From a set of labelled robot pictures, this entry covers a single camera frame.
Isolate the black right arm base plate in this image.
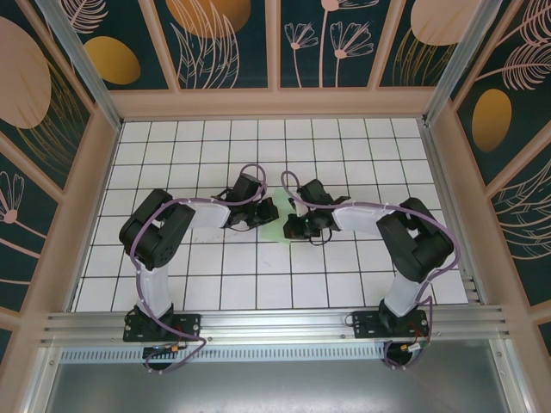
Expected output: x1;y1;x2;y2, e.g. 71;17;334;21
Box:
350;309;433;341

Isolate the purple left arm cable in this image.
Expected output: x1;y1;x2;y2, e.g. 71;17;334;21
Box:
128;163;269;377

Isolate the perforated metal cable tray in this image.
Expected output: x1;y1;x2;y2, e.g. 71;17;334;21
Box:
59;347;391;363

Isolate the pink oval gold lines panel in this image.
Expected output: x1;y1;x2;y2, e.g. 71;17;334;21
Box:
377;0;464;89

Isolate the large pink oval wall panel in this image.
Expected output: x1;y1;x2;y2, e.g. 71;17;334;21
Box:
0;0;96;197

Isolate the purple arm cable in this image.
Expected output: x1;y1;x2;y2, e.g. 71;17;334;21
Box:
128;163;269;377
280;170;465;373

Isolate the pink leaf outlines wall panel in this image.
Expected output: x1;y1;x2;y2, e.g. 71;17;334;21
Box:
486;161;551;309

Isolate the thin black right gripper cable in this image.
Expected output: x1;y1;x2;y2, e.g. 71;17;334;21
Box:
308;227;333;247

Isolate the feather and orange oval panel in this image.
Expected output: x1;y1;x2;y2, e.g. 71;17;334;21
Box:
64;0;178;92

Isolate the aluminium corner post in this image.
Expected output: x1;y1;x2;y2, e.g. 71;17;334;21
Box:
34;0;125;131
424;0;505;126

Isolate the grey metal sheet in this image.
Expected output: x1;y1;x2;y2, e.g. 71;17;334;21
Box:
29;339;533;413

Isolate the single flower wall panel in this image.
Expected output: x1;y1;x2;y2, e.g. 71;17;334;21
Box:
0;137;61;311

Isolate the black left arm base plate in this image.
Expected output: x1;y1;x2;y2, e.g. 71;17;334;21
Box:
122;311;202;343

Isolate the aluminium table side rail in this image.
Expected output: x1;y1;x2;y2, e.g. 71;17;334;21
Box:
419;120;482;307

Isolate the orange circle leaves wall panel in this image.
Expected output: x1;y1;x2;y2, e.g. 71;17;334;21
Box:
152;0;276;91

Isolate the pink flowers wall panel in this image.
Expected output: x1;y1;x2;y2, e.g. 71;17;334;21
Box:
278;0;391;90

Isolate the fern and orange oval panel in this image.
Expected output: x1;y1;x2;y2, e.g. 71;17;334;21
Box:
449;0;551;188

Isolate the light green paper sheet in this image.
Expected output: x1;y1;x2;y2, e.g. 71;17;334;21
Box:
259;188;299;245

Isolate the long aluminium mounting rail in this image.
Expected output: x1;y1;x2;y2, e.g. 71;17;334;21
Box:
40;304;516;345

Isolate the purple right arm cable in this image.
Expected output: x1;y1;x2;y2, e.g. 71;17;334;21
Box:
280;170;465;373

